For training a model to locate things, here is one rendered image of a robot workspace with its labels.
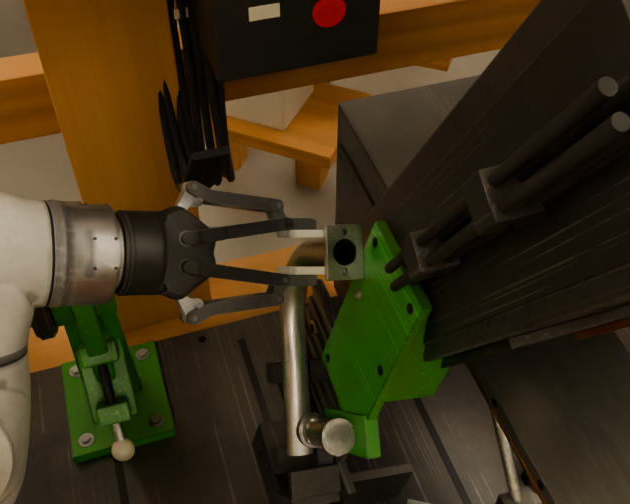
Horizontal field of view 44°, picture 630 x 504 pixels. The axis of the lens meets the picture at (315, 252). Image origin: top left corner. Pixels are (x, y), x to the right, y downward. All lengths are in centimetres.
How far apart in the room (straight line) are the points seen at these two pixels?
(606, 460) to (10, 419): 53
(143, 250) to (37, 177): 222
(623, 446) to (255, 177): 207
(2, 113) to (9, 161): 197
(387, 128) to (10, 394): 50
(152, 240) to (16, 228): 11
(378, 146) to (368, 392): 28
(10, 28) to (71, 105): 283
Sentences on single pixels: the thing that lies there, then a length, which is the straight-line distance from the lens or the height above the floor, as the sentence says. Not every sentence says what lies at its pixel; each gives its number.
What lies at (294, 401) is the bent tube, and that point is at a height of 104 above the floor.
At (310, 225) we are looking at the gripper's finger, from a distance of 77.
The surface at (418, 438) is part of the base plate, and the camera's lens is 105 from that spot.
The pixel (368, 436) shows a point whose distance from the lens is 81.
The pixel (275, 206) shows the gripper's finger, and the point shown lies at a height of 129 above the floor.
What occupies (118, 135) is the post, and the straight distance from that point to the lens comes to 95.
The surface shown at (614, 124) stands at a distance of 36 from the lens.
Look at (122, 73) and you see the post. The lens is 90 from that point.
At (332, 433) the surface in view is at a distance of 82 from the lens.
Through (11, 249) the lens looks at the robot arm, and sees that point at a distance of 64.
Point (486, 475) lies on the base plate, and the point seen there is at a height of 90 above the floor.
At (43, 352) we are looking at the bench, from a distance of 120.
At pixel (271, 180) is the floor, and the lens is 272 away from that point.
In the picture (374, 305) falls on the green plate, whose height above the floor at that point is 121.
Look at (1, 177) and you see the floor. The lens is 293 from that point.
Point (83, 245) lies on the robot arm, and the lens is 65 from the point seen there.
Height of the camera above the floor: 180
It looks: 47 degrees down
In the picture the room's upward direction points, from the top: straight up
